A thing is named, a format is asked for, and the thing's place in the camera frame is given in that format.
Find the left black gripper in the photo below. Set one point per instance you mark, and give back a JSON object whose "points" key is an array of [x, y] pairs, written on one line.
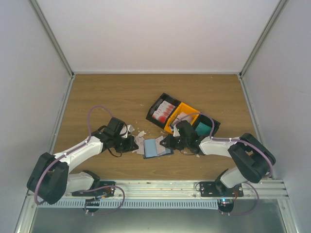
{"points": [[130, 143]]}

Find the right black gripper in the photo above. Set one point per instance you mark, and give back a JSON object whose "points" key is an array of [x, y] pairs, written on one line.
{"points": [[170, 143]]}

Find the white pink cards stack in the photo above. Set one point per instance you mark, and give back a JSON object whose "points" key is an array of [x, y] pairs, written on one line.
{"points": [[181, 115]]}

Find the orange bin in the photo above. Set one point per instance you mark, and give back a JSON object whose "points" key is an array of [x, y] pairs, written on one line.
{"points": [[184, 112]]}

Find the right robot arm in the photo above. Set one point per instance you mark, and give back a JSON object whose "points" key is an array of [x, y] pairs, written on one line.
{"points": [[253, 161]]}

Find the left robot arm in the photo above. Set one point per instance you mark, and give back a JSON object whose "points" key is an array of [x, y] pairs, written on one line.
{"points": [[52, 176]]}

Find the red patterned cards stack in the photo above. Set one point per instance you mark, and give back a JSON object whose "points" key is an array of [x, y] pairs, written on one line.
{"points": [[163, 111]]}

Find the white paper scrap pile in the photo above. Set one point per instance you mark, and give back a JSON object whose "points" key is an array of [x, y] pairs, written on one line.
{"points": [[141, 134]]}

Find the black bin left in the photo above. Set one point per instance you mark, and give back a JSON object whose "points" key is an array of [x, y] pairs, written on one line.
{"points": [[163, 97]]}

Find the black bin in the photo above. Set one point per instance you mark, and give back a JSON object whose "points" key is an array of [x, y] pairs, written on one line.
{"points": [[208, 122], [163, 97]]}

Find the black bin right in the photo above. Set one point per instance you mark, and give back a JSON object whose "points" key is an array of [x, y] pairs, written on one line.
{"points": [[208, 122]]}

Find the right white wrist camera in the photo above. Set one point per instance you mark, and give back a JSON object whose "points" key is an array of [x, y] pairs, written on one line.
{"points": [[175, 131]]}

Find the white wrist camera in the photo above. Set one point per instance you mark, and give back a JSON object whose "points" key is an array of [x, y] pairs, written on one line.
{"points": [[126, 131], [175, 131]]}

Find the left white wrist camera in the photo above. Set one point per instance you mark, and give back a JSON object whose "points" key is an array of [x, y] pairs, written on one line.
{"points": [[126, 131]]}

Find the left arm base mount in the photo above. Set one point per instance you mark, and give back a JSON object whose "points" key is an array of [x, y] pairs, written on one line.
{"points": [[99, 190]]}

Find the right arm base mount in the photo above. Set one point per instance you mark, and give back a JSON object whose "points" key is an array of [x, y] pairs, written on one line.
{"points": [[226, 197]]}

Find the grey slotted cable duct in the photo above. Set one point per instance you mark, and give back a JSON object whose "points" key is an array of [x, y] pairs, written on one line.
{"points": [[136, 204]]}

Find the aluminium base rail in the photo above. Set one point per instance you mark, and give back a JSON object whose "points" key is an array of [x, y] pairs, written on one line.
{"points": [[189, 190]]}

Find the left aluminium frame post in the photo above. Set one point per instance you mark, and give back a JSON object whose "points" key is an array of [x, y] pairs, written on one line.
{"points": [[43, 21]]}

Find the aluminium frame post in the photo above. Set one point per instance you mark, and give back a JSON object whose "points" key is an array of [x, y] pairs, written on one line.
{"points": [[262, 37], [43, 21]]}

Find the right aluminium frame post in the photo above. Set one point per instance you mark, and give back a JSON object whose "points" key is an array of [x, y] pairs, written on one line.
{"points": [[262, 37]]}

